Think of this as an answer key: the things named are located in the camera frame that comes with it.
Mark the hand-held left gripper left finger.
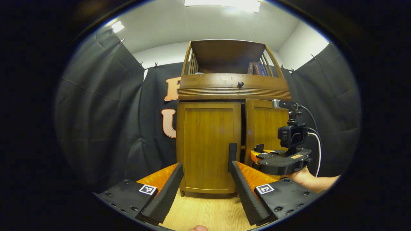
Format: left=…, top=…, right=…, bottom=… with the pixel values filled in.
left=93, top=163, right=184, bottom=227

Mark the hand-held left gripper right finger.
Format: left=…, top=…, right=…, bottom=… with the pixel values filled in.
left=231, top=161, right=321, bottom=227

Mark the wooden cabinet door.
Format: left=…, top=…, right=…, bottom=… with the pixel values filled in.
left=245, top=98, right=289, bottom=167
left=177, top=102, right=242, bottom=194

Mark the wooden double-door shoe cabinet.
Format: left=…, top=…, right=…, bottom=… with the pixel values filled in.
left=176, top=39, right=292, bottom=197

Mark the wooden drawer with black knob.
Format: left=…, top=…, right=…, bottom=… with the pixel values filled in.
left=179, top=74, right=290, bottom=93

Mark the large ceiling light panel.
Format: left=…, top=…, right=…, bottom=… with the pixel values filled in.
left=185, top=0, right=261, bottom=13

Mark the white right gripper cable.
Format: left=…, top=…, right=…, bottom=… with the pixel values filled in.
left=308, top=132, right=321, bottom=177

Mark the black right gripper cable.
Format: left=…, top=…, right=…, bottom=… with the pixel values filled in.
left=300, top=105, right=318, bottom=132

